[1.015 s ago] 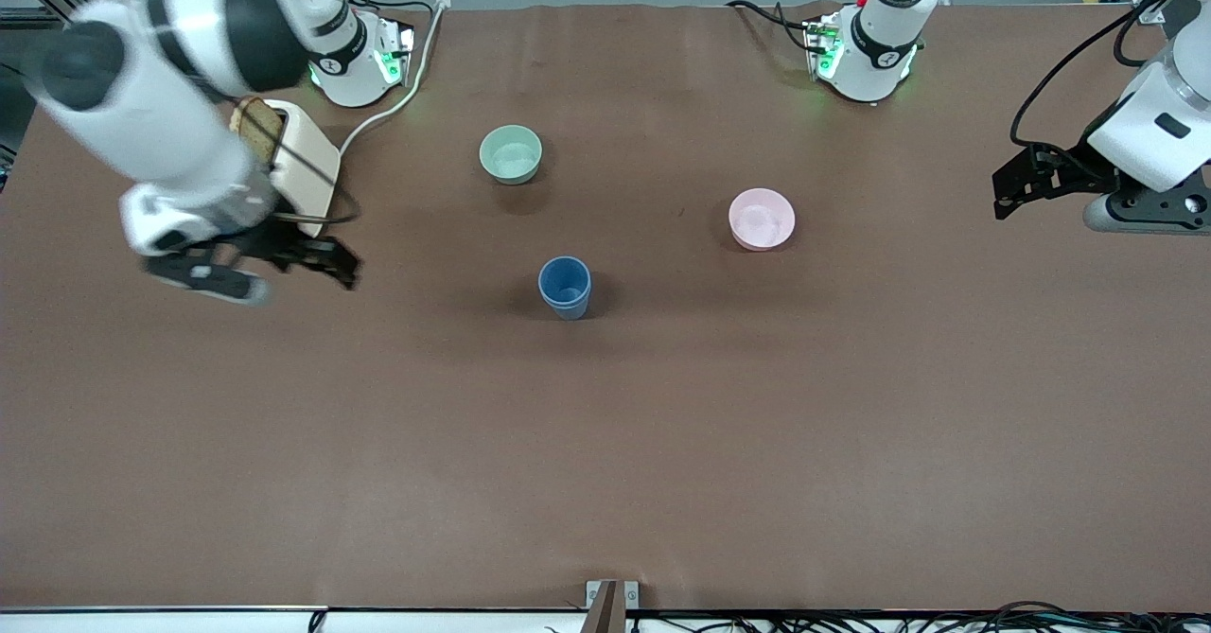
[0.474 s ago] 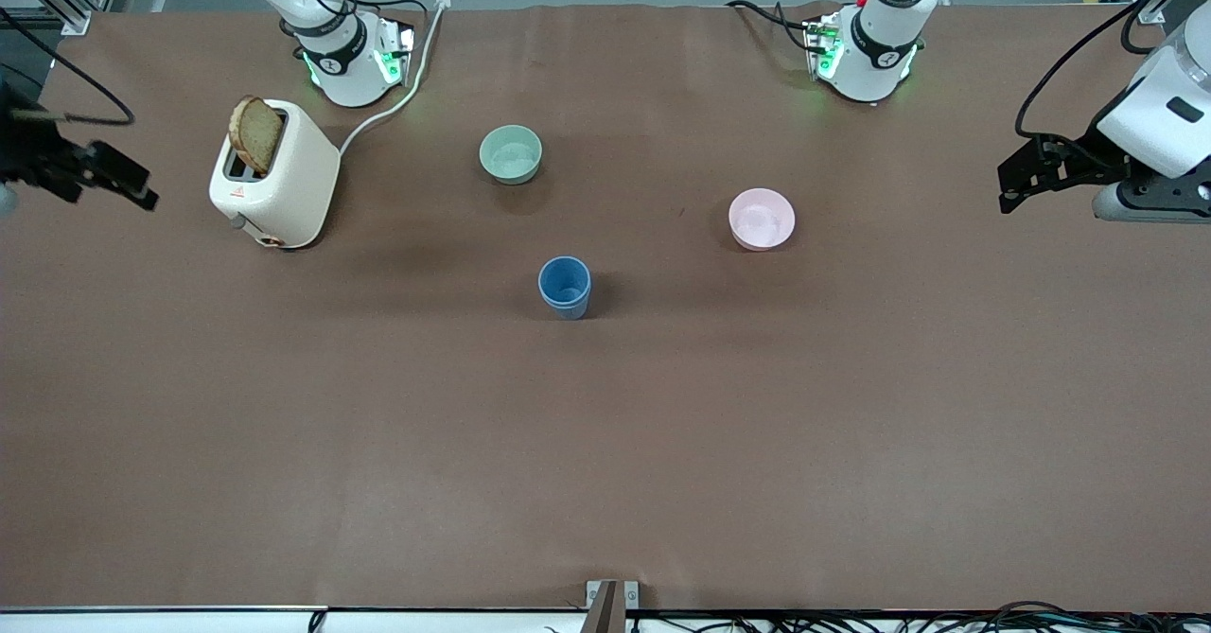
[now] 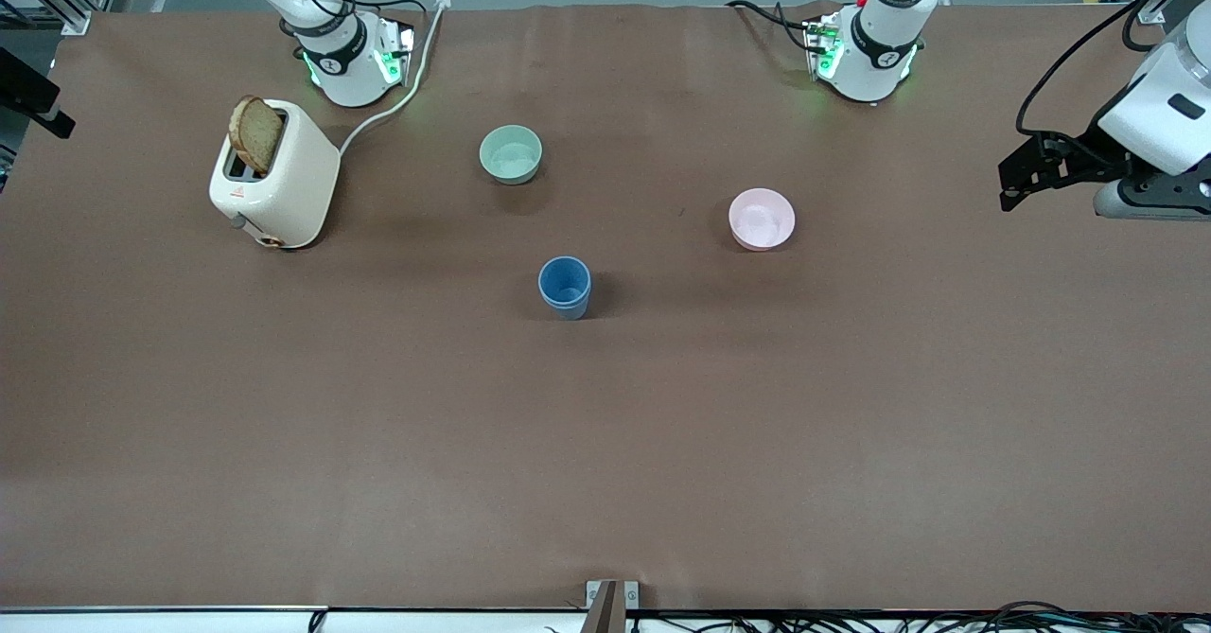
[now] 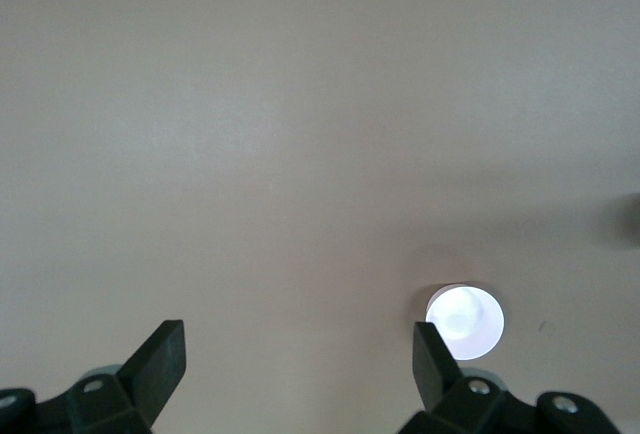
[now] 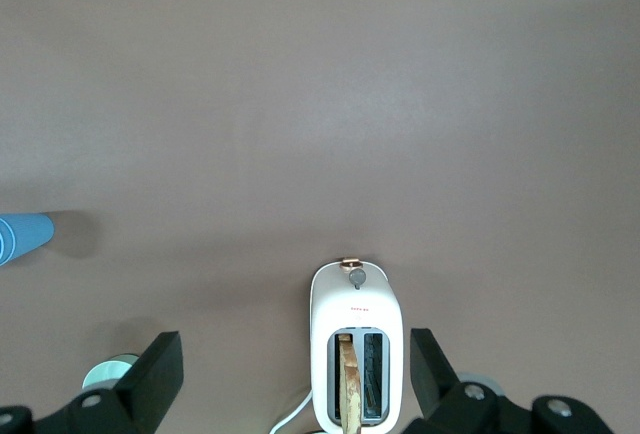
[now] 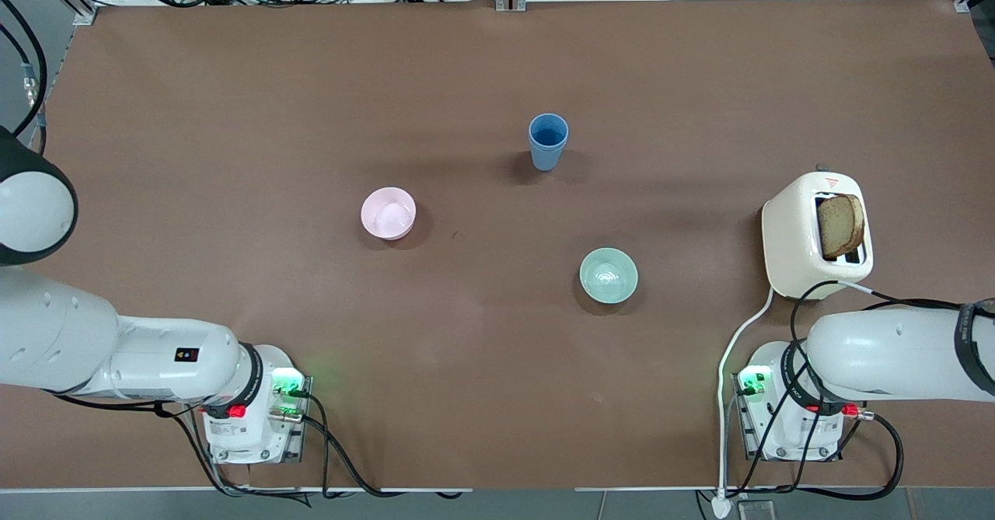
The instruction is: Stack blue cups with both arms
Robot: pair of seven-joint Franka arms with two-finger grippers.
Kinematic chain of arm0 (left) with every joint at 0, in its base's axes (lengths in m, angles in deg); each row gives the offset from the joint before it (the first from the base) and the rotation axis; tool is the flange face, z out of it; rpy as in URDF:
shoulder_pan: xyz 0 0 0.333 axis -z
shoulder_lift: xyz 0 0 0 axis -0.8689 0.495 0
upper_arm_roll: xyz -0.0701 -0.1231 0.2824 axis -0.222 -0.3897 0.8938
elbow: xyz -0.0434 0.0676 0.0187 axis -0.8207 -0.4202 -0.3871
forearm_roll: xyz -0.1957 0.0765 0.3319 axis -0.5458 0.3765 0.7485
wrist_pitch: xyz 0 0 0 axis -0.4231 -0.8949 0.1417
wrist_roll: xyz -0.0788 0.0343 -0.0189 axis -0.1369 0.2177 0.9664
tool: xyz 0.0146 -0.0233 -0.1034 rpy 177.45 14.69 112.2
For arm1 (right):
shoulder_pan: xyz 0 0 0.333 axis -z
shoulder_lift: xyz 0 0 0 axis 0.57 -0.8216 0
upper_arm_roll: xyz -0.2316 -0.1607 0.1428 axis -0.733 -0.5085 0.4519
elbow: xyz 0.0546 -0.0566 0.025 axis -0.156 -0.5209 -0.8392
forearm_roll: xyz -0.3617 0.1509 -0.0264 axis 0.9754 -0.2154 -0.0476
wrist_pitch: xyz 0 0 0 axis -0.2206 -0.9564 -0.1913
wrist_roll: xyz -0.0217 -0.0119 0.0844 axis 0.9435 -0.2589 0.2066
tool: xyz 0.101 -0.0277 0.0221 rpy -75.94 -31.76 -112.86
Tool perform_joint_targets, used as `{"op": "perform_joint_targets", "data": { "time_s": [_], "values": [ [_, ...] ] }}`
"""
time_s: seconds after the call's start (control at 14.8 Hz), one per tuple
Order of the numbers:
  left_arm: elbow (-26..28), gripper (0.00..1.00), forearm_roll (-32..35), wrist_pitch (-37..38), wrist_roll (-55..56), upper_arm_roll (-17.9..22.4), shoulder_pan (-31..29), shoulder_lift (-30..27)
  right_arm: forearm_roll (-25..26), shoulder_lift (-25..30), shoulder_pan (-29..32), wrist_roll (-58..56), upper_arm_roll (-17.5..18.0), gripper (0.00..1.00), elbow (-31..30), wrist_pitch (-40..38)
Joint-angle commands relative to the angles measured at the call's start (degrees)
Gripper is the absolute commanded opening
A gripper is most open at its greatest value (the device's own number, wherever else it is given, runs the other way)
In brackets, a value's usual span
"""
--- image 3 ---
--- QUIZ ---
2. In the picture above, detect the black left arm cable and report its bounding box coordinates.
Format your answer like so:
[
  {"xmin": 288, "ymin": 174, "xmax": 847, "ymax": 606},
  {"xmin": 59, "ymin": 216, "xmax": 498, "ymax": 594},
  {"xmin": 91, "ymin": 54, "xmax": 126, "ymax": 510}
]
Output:
[{"xmin": 1015, "ymin": 0, "xmax": 1188, "ymax": 142}]

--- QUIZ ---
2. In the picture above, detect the small electronics box green light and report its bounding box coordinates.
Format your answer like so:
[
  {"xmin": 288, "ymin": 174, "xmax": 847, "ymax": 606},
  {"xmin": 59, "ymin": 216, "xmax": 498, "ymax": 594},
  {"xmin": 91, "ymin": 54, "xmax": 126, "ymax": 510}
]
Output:
[
  {"xmin": 374, "ymin": 18, "xmax": 417, "ymax": 85},
  {"xmin": 804, "ymin": 10, "xmax": 845, "ymax": 80}
]

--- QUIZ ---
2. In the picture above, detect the mint green bowl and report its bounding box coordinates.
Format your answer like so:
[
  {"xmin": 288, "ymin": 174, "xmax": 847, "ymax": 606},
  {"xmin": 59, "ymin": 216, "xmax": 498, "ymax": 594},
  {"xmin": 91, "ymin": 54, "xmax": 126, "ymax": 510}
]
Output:
[{"xmin": 479, "ymin": 125, "xmax": 544, "ymax": 185}]

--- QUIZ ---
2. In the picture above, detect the metal table bracket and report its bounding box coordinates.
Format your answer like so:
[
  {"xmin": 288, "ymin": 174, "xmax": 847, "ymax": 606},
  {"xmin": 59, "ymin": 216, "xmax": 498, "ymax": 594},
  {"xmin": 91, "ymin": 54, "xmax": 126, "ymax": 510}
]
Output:
[{"xmin": 586, "ymin": 580, "xmax": 640, "ymax": 633}]

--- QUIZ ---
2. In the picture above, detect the brown table cover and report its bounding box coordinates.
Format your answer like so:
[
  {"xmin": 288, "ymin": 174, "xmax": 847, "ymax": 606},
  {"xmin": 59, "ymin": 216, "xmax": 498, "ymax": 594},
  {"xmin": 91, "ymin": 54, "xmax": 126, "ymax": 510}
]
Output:
[{"xmin": 0, "ymin": 4, "xmax": 1211, "ymax": 612}]

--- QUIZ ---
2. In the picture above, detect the white table edge rail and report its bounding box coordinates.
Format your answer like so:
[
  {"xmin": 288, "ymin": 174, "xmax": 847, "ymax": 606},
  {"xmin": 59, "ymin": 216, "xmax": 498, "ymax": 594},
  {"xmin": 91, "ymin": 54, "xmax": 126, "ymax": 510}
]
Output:
[{"xmin": 0, "ymin": 605, "xmax": 327, "ymax": 633}]

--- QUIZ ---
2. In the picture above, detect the brown bread slice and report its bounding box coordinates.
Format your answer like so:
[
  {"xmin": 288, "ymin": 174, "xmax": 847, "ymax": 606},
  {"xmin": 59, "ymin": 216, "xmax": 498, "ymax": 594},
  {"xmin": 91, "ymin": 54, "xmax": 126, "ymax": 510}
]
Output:
[{"xmin": 229, "ymin": 95, "xmax": 285, "ymax": 176}]

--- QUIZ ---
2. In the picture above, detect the pale pink bowl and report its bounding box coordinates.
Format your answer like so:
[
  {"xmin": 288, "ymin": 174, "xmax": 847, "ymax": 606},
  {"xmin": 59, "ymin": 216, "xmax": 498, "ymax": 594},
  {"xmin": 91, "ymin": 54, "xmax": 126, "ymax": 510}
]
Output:
[{"xmin": 728, "ymin": 188, "xmax": 797, "ymax": 252}]

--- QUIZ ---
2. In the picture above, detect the white toaster power cable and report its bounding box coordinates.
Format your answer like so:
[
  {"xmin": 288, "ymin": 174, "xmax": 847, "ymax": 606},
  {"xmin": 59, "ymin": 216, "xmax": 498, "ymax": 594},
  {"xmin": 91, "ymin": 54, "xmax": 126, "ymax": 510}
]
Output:
[{"xmin": 337, "ymin": 0, "xmax": 452, "ymax": 157}]

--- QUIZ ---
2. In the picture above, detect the cream white toaster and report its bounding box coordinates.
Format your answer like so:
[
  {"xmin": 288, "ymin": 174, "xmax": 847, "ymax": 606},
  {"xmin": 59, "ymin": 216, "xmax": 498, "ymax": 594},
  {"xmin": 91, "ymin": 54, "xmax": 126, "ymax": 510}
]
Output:
[{"xmin": 208, "ymin": 98, "xmax": 342, "ymax": 251}]

